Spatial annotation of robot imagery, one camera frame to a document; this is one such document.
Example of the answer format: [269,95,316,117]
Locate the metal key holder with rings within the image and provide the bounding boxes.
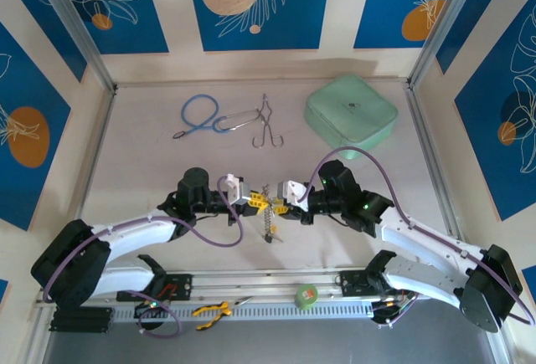
[260,185,281,235]

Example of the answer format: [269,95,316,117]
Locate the metal crucible tongs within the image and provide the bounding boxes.
[251,93,286,148]

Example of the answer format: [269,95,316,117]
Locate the blue stethoscope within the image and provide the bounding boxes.
[172,94,265,140]

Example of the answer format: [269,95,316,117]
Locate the green tape roll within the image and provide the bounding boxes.
[294,283,319,310]

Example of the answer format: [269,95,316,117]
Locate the mint green zip case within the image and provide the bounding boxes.
[304,73,399,161]

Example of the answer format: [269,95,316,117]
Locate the black extrusion block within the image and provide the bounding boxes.
[49,305,115,334]

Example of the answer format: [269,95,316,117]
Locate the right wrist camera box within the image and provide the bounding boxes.
[276,178,312,211]

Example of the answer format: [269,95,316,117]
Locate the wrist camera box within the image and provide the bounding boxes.
[276,178,312,211]
[218,172,253,207]

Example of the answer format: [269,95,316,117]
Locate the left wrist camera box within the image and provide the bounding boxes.
[218,172,253,207]

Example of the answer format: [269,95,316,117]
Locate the aluminium mounting rail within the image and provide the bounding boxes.
[35,265,491,305]

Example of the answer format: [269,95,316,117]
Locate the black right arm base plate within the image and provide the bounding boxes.
[334,270,378,298]

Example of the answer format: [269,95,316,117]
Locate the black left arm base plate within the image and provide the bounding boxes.
[116,272,193,302]

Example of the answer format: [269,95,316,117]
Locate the grey slotted cable duct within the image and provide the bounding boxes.
[112,300,378,323]

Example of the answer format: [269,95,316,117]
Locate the yellow handled pliers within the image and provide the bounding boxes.
[193,296,252,331]

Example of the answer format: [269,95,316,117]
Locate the aluminium side rail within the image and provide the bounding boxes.
[405,83,474,264]

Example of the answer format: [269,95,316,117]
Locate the aluminium frame post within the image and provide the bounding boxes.
[406,0,482,89]
[28,0,118,94]

